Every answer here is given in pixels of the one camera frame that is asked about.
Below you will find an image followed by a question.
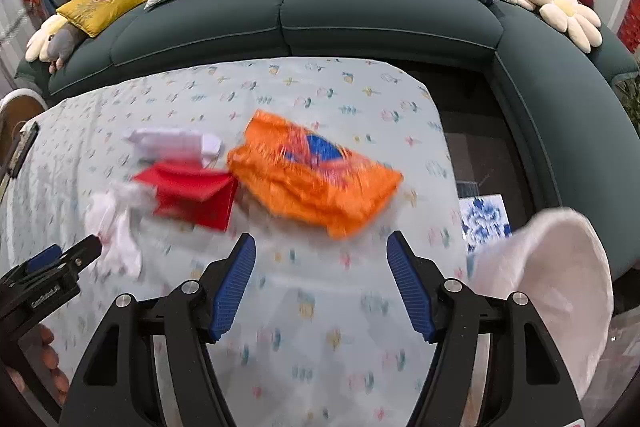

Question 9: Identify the white lined trash bin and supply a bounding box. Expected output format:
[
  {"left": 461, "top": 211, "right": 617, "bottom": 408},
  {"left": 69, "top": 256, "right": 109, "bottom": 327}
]
[{"left": 470, "top": 208, "right": 614, "bottom": 397}]

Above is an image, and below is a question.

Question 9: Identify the white crumpled glove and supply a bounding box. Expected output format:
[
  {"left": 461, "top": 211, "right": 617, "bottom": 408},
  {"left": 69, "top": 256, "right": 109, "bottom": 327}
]
[{"left": 85, "top": 182, "right": 156, "bottom": 279}]

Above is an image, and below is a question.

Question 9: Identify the black remote control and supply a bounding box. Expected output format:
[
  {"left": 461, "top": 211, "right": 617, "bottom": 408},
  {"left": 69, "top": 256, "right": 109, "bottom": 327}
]
[{"left": 0, "top": 122, "right": 40, "bottom": 200}]

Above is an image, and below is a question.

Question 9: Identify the blue white patterned box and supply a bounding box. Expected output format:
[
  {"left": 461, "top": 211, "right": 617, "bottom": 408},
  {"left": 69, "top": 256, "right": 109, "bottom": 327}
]
[{"left": 459, "top": 194, "right": 512, "bottom": 256}]

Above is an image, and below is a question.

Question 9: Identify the white paper tissue pack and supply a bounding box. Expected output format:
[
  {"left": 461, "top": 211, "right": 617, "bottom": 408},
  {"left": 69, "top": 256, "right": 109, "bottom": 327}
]
[{"left": 122, "top": 127, "right": 222, "bottom": 166}]

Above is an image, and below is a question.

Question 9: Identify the red envelope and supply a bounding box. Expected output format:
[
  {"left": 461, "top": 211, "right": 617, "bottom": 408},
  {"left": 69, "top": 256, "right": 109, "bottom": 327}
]
[{"left": 132, "top": 162, "right": 239, "bottom": 232}]

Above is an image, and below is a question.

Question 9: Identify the round wooden side table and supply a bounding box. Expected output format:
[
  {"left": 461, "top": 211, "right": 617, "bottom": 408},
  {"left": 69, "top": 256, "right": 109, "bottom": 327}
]
[{"left": 1, "top": 88, "right": 48, "bottom": 152}]

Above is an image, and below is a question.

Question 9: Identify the grey mouse plush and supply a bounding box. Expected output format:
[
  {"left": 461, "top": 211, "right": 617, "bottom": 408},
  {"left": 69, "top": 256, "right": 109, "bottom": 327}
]
[{"left": 47, "top": 23, "right": 88, "bottom": 74}]

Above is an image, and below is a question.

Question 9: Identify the orange snack wrapper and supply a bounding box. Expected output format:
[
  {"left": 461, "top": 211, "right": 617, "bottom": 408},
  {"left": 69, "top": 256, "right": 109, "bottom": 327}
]
[{"left": 227, "top": 109, "right": 402, "bottom": 239}]

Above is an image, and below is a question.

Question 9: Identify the floral light blue tablecloth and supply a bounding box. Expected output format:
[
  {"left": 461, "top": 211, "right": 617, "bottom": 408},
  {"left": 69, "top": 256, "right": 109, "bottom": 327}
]
[{"left": 1, "top": 57, "right": 466, "bottom": 426}]

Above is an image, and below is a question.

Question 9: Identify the dark green curved sofa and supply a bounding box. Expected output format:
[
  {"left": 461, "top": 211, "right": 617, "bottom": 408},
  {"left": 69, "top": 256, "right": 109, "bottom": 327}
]
[{"left": 16, "top": 0, "right": 639, "bottom": 277}]

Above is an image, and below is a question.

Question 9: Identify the yellow cushion left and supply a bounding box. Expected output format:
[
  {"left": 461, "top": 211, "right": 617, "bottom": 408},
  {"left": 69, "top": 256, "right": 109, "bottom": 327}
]
[{"left": 56, "top": 0, "right": 148, "bottom": 38}]

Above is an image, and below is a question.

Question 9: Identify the potted flower plant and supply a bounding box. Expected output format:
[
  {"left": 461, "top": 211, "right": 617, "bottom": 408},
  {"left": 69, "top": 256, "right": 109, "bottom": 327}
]
[{"left": 616, "top": 76, "right": 640, "bottom": 134}]

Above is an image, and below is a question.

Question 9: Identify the white daisy pillow lower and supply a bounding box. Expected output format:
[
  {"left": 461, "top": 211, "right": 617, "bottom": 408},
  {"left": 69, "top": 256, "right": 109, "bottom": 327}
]
[{"left": 528, "top": 0, "right": 603, "bottom": 54}]

